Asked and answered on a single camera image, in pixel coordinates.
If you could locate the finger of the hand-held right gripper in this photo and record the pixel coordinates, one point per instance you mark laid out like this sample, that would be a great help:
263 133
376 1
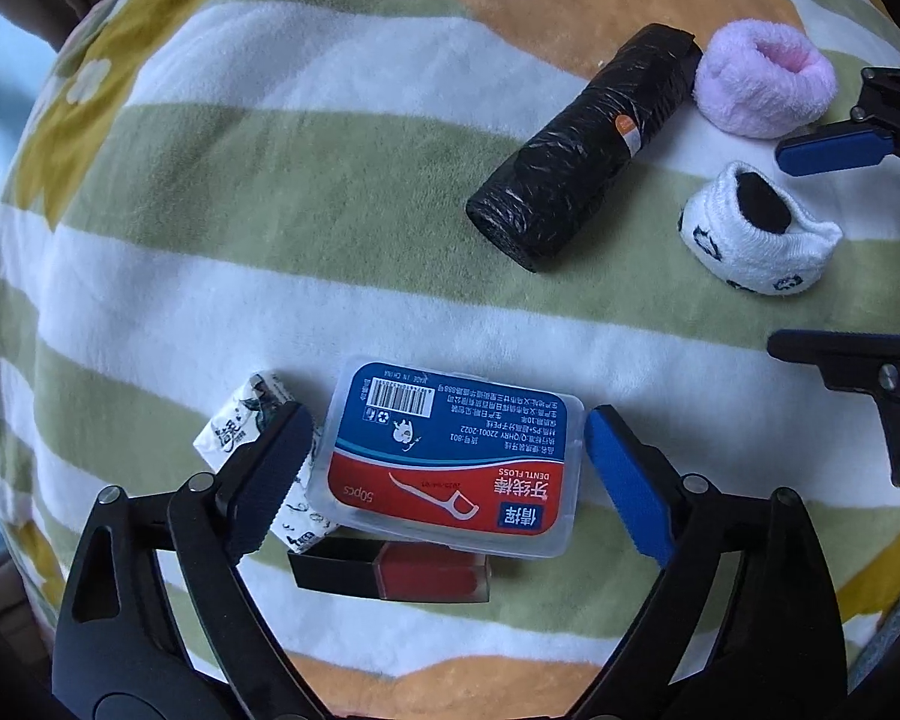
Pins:
832 148
847 360

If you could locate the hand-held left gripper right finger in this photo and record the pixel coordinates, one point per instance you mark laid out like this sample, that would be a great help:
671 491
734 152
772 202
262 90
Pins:
630 484

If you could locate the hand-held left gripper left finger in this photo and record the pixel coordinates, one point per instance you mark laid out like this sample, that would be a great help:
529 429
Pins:
274 476

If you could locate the white sock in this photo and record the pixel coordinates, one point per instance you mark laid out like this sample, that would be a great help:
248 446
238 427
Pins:
757 251

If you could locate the clear dental floss box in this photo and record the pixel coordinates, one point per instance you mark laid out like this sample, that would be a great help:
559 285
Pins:
450 457

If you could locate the white tissue packet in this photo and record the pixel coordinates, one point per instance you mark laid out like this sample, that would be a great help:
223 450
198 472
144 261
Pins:
240 427

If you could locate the pink rolled sock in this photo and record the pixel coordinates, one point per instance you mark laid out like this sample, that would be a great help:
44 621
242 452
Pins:
750 97

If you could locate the red nail polish bottle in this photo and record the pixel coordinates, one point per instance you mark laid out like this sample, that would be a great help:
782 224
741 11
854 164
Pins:
427 577

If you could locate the black trash bag roll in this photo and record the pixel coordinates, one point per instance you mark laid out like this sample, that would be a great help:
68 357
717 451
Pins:
577 157

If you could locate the green striped floral blanket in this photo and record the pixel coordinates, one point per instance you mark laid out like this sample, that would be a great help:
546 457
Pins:
270 202

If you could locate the light blue cloth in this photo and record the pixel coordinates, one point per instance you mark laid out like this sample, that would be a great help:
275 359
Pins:
0 127

